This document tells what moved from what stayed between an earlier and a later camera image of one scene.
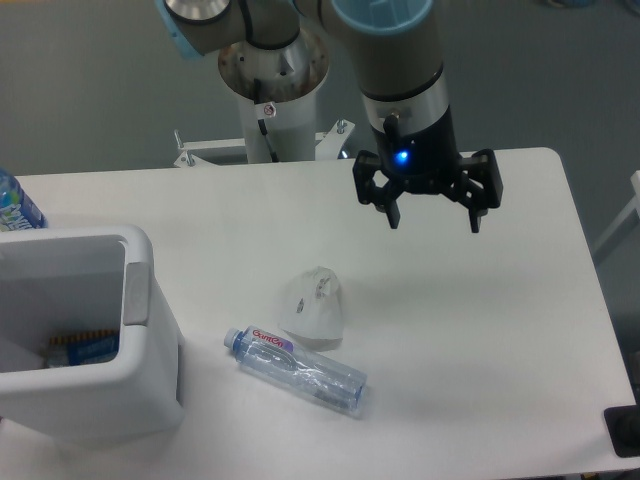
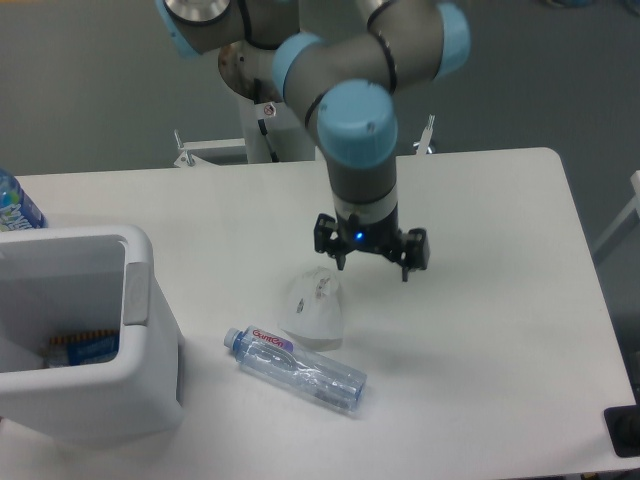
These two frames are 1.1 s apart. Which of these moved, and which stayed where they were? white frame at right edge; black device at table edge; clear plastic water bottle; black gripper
Moved: black gripper
Stayed: clear plastic water bottle; white frame at right edge; black device at table edge
